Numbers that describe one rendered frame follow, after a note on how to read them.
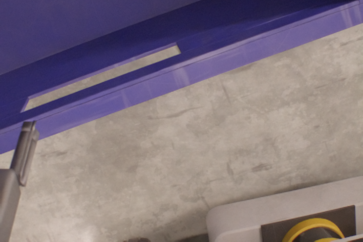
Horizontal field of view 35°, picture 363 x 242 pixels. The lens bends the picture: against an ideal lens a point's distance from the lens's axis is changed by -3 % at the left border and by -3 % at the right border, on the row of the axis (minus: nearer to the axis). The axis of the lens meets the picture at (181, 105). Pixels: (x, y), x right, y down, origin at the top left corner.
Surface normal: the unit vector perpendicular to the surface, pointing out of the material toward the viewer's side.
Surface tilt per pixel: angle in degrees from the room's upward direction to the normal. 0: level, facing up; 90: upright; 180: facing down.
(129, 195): 0
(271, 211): 90
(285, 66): 0
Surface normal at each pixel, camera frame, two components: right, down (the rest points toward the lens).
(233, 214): -0.15, -0.94
